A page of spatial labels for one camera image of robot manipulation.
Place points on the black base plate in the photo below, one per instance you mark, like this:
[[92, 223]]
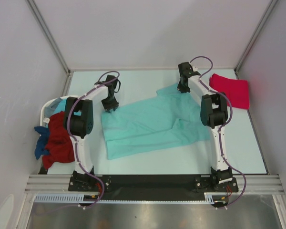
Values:
[[150, 187]]

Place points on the aluminium frame rail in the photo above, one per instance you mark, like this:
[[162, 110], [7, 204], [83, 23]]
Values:
[[47, 184]]

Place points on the dark blue t-shirt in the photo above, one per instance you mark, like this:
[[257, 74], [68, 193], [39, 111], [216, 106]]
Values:
[[40, 149]]

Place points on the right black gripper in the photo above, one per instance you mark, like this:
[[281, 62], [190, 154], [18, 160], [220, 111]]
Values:
[[182, 89]]

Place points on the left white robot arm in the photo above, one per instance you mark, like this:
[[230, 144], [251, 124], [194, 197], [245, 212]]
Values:
[[79, 121]]

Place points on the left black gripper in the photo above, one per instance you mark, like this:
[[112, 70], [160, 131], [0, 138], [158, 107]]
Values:
[[113, 105]]

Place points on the light blue t-shirt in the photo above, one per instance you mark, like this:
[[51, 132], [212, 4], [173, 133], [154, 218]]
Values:
[[60, 107]]

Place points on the light blue cable duct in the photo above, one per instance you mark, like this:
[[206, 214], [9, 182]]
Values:
[[66, 198]]

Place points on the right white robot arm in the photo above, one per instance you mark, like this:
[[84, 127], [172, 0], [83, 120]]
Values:
[[213, 114]]

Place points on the dark red t-shirt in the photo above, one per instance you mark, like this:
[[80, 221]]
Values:
[[59, 143]]

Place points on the white laundry basket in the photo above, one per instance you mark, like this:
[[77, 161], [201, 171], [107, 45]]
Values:
[[48, 109]]

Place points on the folded red t-shirt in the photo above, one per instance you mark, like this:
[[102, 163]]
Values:
[[237, 91]]

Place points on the teal t-shirt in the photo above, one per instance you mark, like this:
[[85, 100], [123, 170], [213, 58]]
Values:
[[171, 119]]

